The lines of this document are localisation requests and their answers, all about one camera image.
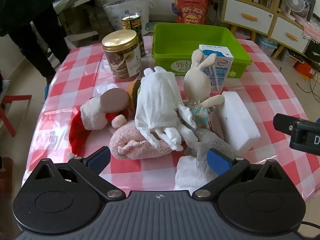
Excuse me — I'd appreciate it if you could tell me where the white desk fan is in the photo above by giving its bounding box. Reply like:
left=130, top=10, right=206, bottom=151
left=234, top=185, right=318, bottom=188
left=284, top=0, right=306, bottom=22

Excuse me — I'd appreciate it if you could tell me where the white plastic bag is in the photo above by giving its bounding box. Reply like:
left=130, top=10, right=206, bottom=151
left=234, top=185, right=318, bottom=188
left=101, top=0, right=155, bottom=34

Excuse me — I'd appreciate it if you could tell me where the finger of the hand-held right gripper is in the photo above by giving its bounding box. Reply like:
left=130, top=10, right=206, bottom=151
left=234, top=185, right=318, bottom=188
left=272, top=113, right=300, bottom=133

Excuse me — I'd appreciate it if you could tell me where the clear box pink lid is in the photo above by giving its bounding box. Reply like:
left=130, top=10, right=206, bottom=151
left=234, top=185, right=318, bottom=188
left=232, top=27, right=252, bottom=41

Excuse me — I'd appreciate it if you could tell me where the gold lid cookie jar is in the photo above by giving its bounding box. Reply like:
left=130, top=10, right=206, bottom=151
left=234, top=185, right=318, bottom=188
left=102, top=30, right=142, bottom=82

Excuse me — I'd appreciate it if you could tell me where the pink floral cloth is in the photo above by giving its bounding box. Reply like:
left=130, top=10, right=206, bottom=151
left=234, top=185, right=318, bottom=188
left=297, top=12, right=320, bottom=43

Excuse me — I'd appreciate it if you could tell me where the red white checkered tablecloth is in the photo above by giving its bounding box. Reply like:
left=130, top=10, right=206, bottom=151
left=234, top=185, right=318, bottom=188
left=21, top=39, right=320, bottom=205

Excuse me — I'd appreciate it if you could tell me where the beige rabbit plush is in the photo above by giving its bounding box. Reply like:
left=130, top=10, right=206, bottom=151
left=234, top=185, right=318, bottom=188
left=176, top=49, right=225, bottom=153

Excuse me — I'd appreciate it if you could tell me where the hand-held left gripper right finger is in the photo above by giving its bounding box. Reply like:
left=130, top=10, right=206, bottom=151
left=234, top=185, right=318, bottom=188
left=192, top=148, right=284, bottom=201

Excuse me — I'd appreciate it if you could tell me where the red white santa plush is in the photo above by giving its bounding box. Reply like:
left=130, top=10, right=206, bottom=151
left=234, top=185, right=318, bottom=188
left=68, top=88, right=129, bottom=155

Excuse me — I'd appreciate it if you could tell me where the pink fluffy towel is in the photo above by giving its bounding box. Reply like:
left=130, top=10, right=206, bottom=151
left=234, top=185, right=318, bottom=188
left=109, top=120, right=187, bottom=160

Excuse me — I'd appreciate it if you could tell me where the blue white milk carton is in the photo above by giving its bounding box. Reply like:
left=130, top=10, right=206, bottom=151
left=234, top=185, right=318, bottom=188
left=199, top=44, right=234, bottom=92

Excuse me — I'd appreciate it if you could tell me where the red snack bucket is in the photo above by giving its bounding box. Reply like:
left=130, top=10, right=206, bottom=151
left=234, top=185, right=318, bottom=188
left=172, top=0, right=212, bottom=25

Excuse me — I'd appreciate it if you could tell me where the green plastic bin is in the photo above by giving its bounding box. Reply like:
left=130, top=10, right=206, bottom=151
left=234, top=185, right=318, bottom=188
left=152, top=23, right=252, bottom=78

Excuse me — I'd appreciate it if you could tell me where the white cabinet drawer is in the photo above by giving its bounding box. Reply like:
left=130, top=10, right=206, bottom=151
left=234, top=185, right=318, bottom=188
left=223, top=0, right=275, bottom=35
left=271, top=16, right=311, bottom=54

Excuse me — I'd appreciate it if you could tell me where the hamburger plush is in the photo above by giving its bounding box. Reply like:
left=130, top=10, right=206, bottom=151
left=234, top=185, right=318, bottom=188
left=126, top=79, right=143, bottom=113

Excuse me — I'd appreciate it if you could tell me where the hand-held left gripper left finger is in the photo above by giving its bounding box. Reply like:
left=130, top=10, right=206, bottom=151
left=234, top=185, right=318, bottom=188
left=34, top=146, right=127, bottom=201

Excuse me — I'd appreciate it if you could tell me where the clear box blue lid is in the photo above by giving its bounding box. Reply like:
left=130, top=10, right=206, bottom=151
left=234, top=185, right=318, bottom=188
left=256, top=35, right=278, bottom=57

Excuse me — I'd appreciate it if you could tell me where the wooden cabinet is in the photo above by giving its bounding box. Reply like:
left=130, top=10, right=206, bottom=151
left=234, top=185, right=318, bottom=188
left=221, top=0, right=320, bottom=58

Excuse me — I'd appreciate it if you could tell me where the white cloth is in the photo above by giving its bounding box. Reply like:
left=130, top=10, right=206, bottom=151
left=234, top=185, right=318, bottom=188
left=135, top=66, right=198, bottom=152

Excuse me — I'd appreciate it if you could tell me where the white foam block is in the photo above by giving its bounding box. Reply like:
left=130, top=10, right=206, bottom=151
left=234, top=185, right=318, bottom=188
left=215, top=91, right=261, bottom=154

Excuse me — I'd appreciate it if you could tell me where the red stool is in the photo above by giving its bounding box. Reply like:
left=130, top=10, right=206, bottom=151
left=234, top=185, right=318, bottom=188
left=0, top=94, right=33, bottom=137

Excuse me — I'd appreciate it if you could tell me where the grey fluffy cloth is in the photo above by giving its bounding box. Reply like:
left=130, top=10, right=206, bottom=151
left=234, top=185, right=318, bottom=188
left=190, top=127, right=238, bottom=181

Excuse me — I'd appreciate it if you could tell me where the black floor cable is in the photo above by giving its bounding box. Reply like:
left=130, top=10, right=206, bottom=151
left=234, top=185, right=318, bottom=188
left=296, top=74, right=320, bottom=101

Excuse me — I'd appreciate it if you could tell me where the orange box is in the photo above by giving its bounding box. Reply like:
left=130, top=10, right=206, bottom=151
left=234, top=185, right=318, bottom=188
left=294, top=61, right=316, bottom=81

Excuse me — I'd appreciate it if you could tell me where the white small towel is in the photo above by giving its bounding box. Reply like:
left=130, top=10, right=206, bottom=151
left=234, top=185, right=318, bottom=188
left=174, top=155, right=213, bottom=192

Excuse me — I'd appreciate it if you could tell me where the clear storage box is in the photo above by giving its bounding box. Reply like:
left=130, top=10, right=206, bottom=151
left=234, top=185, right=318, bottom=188
left=280, top=47, right=306, bottom=67

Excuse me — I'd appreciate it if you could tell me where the white office chair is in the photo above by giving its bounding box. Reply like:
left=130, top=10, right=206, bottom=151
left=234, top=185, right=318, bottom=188
left=49, top=0, right=99, bottom=43

